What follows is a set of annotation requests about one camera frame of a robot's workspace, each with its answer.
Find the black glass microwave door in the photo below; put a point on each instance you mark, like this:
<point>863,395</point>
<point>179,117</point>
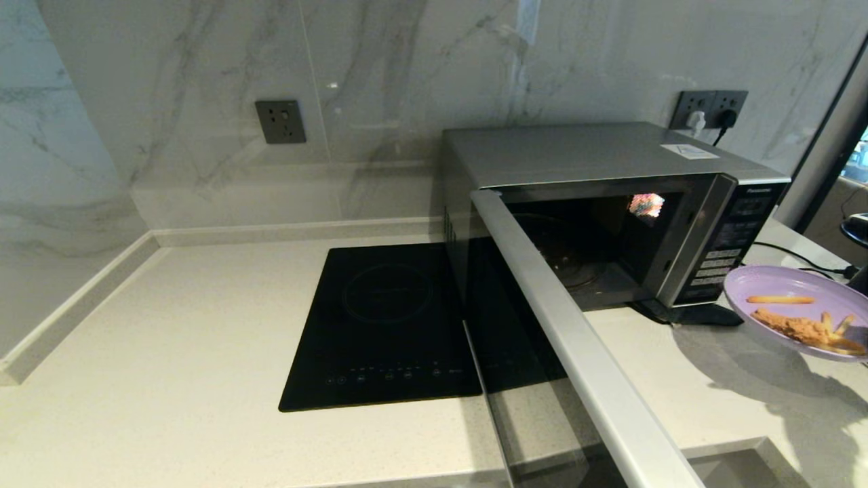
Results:
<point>569,352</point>

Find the purple plate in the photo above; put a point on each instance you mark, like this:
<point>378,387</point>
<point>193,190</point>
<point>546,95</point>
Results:
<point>780,285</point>

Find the fried chicken piece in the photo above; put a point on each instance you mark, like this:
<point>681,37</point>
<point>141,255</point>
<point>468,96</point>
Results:
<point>793,327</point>

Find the black induction cooktop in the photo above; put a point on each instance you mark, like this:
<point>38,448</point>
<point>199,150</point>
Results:
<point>380,325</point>

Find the white paper label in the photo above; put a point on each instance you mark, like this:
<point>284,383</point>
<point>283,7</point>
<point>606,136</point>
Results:
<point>689,151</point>

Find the black cloth pad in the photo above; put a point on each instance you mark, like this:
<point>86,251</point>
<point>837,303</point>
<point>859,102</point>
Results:
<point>698,315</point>

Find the white plug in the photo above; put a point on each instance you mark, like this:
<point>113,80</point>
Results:
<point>696,122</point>

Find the black plug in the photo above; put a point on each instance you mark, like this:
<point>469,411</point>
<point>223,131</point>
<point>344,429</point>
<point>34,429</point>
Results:
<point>727,118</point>

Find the black round background object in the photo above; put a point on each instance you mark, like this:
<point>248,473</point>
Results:
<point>856,229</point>

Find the black rounded appliance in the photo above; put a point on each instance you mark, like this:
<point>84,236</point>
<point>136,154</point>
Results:
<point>860,278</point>

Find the grey single wall socket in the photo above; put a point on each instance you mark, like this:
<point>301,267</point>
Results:
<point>280,122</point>

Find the grey double wall socket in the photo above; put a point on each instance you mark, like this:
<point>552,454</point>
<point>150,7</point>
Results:
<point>708,102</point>

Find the dark window frame post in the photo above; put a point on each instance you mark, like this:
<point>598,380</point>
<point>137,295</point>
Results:
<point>827,135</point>

